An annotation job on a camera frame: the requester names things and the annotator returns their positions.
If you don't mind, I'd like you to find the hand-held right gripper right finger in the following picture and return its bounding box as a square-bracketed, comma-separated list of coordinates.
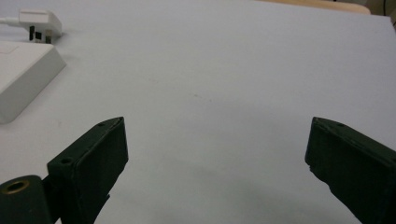
[304, 116, 396, 224]

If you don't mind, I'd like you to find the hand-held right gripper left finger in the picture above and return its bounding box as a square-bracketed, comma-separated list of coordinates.
[46, 116, 130, 224]

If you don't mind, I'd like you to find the white power strip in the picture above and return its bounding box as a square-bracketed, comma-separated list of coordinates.
[0, 41, 67, 125]

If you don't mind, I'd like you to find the white power plug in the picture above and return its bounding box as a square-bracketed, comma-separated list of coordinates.
[18, 9, 64, 45]

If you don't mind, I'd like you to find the beige wooden board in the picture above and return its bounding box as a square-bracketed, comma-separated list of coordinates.
[255, 0, 372, 15]

